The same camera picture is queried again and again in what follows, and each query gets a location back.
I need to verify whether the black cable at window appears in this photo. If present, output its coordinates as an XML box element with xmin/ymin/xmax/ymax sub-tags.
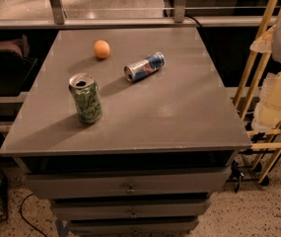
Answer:
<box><xmin>184</xmin><ymin>14</ymin><xmax>210</xmax><ymax>41</ymax></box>

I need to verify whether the blue silver energy drink can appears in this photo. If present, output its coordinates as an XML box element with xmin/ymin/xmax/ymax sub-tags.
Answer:
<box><xmin>124</xmin><ymin>52</ymin><xmax>166</xmax><ymax>82</ymax></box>

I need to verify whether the dark chair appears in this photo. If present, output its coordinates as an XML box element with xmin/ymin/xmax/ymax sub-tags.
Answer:
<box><xmin>0</xmin><ymin>35</ymin><xmax>36</xmax><ymax>97</ymax></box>

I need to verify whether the black floor cable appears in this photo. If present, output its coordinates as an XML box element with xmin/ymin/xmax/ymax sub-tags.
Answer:
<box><xmin>18</xmin><ymin>193</ymin><xmax>49</xmax><ymax>237</ymax></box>

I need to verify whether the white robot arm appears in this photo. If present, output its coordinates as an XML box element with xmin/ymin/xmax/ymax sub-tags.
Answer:
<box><xmin>250</xmin><ymin>18</ymin><xmax>281</xmax><ymax>132</ymax></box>

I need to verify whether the orange fruit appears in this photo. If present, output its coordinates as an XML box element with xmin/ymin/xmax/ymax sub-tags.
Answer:
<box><xmin>94</xmin><ymin>40</ymin><xmax>110</xmax><ymax>59</ymax></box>

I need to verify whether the green soda can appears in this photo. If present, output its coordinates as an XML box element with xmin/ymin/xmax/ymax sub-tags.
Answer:
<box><xmin>69</xmin><ymin>73</ymin><xmax>102</xmax><ymax>124</ymax></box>

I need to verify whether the wooden ladder frame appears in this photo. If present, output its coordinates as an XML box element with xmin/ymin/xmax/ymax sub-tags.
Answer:
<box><xmin>233</xmin><ymin>0</ymin><xmax>281</xmax><ymax>186</ymax></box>

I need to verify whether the grey drawer cabinet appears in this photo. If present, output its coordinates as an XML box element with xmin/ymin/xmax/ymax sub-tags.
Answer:
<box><xmin>0</xmin><ymin>27</ymin><xmax>250</xmax><ymax>237</ymax></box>

